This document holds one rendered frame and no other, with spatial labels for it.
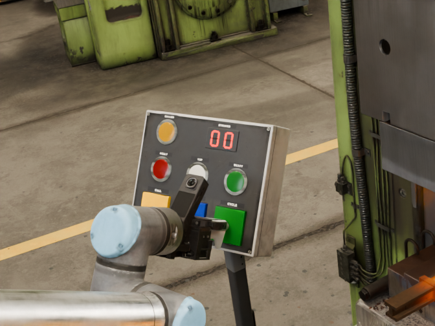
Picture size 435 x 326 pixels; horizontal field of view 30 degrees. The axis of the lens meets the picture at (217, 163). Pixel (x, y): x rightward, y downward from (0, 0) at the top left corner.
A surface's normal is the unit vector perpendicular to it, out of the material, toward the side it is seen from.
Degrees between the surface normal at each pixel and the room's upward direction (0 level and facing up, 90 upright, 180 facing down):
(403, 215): 90
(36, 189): 0
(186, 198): 33
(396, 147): 90
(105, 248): 55
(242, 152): 60
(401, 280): 90
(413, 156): 90
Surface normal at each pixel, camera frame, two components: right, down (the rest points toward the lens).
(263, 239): 0.83, 0.13
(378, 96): -0.84, 0.33
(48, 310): 0.75, -0.41
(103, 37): 0.32, 0.37
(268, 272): -0.14, -0.89
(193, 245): -0.54, -0.08
